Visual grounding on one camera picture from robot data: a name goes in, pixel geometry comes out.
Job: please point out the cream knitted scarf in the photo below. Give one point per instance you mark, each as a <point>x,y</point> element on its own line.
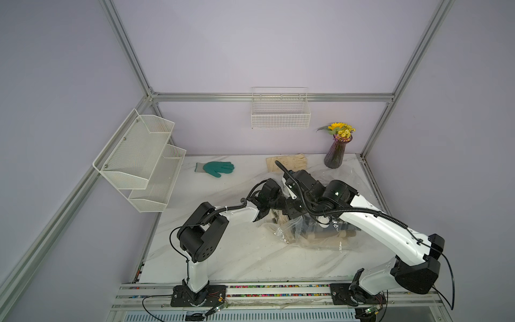
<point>279,225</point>

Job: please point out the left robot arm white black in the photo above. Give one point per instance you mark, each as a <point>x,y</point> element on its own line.
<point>202,232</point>

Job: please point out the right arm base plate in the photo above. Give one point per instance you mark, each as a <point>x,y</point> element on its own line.
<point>346,294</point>

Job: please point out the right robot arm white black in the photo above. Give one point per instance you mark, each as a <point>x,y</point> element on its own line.
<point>415,266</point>

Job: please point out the beige leather gloves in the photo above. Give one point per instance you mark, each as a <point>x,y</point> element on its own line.
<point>293,162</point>

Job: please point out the yellow flower bouquet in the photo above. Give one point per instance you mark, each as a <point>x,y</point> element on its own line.
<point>340,131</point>

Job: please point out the white mesh two-tier shelf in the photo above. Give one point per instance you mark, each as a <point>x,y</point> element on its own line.
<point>141,162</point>

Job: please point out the purple glass vase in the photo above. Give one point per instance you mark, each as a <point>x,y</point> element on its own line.
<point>334,158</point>

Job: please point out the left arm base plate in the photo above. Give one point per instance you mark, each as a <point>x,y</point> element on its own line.
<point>197,296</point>

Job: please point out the green work glove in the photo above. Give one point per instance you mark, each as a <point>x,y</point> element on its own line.
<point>215,168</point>

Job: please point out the aluminium mounting rail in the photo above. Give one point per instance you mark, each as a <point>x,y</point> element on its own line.
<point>285,295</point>

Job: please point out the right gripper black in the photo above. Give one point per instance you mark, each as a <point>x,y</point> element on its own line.
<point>294,211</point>

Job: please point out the clear plastic vacuum bag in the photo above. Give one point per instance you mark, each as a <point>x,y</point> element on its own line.
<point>318,217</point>

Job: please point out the white wire wall basket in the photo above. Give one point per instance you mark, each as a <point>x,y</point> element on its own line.
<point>280,108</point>

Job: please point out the black white houndstooth scarf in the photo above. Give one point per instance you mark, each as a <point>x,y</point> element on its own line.
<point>322,225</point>

